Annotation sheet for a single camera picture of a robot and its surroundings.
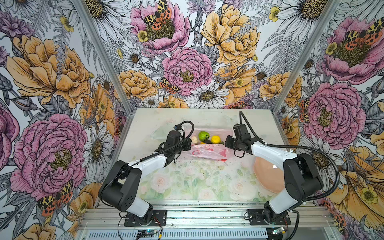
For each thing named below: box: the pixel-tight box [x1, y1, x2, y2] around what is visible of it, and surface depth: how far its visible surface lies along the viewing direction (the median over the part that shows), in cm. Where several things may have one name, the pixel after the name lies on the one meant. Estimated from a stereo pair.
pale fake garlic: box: [191, 135, 198, 144], surface depth 101 cm
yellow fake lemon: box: [210, 135, 221, 144], surface depth 101 cm
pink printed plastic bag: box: [182, 128, 235, 161], surface depth 88 cm
